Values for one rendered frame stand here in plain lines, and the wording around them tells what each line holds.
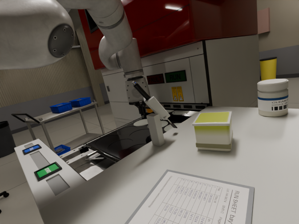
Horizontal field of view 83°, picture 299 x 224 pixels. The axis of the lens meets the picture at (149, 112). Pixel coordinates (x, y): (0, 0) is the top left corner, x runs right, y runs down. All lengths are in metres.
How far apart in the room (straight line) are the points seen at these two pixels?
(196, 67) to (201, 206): 0.55
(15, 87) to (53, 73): 1.22
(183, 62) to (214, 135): 0.44
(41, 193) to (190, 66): 0.64
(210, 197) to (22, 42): 0.35
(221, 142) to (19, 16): 0.40
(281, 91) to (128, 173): 0.44
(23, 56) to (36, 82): 6.62
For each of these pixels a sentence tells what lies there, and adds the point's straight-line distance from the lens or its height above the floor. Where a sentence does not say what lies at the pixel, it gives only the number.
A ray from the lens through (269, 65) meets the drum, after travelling 5.99.
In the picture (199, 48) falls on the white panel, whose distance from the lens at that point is 0.71.
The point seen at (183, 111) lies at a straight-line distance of 0.80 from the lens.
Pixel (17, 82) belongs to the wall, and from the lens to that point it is 6.92.
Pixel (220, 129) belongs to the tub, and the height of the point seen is 1.02.
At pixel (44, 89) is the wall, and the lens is 6.97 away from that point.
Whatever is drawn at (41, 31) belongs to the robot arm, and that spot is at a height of 1.25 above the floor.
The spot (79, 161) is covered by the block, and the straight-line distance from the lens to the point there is 0.67.
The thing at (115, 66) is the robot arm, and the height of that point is 1.20.
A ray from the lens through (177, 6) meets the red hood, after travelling 0.71.
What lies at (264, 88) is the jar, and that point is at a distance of 0.56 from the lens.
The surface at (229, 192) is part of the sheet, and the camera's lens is 0.30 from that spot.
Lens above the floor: 1.17
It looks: 15 degrees down
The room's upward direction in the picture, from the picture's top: 12 degrees counter-clockwise
